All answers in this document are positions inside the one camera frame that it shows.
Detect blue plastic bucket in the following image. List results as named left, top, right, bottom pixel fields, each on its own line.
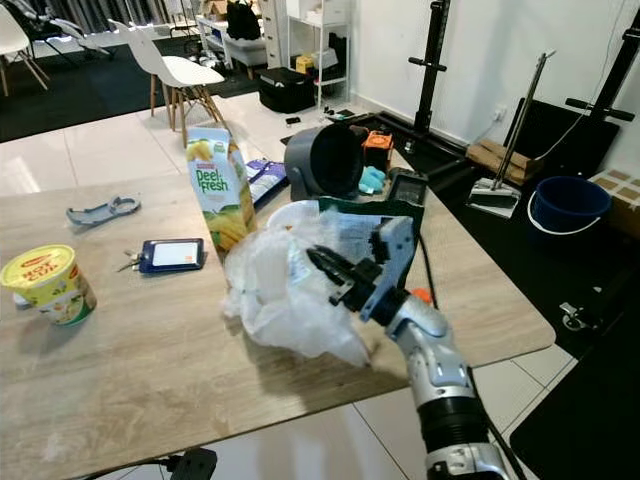
left=527, top=176, right=613, bottom=237

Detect white plastic bag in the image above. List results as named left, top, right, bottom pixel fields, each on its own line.
left=223, top=215, right=401, bottom=368

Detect black rubber floor mat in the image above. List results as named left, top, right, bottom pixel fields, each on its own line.
left=280, top=100, right=640, bottom=480

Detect grey plastic handle tool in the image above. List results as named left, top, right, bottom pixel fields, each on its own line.
left=65, top=195, right=142, bottom=228

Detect white chair wooden legs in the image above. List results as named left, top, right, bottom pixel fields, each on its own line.
left=108, top=20, right=226, bottom=149

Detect black flat board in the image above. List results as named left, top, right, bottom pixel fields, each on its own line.
left=500, top=97, right=623, bottom=179

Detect green snack packet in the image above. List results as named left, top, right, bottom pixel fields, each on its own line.
left=317, top=196, right=423, bottom=266

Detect silver pole dustpan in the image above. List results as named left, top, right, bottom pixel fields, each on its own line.
left=466, top=50, right=558, bottom=219

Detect light wooden table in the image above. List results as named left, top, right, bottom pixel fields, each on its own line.
left=0, top=172, right=557, bottom=480

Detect dark grey round container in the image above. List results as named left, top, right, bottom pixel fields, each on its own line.
left=282, top=122, right=366, bottom=203

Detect blue snack packet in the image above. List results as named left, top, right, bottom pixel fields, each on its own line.
left=246, top=158, right=289, bottom=208

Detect black box device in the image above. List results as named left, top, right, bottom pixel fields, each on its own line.
left=388, top=168, right=433, bottom=206

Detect dark floor rug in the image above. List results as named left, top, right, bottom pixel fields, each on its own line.
left=0, top=35, right=266, bottom=141

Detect brown flat cardboard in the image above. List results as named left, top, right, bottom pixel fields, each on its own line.
left=466, top=137, right=546, bottom=184

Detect white upholstered seat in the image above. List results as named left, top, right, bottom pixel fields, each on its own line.
left=195, top=14, right=269, bottom=76

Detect yellow green juice carton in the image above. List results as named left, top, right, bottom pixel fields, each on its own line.
left=186, top=126, right=256, bottom=253

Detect white shelf rack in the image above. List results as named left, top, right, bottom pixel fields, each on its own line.
left=285, top=0, right=353, bottom=109

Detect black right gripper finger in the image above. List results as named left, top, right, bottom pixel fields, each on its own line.
left=307, top=247, right=361, bottom=284

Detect black storage case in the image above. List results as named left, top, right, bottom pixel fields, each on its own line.
left=257, top=66, right=318, bottom=114

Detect black backpack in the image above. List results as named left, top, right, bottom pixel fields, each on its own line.
left=224, top=0, right=264, bottom=42

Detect yellow instant noodle cup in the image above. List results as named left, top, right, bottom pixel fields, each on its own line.
left=1, top=245, right=98, bottom=326

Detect orange black small device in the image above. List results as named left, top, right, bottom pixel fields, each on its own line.
left=362, top=130, right=394, bottom=171

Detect black wheeled base bar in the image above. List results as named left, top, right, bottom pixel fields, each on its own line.
left=558, top=300, right=599, bottom=333

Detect white round plate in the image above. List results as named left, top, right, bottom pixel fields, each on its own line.
left=265, top=198, right=326, bottom=233

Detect bunch of keys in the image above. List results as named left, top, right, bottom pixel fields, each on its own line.
left=117, top=250, right=143, bottom=274

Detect teal small object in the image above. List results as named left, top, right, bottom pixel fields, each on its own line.
left=358, top=166, right=388, bottom=197

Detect black stand pole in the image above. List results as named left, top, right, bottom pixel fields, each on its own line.
left=408, top=0, right=453, bottom=136
left=565, top=0, right=640, bottom=123

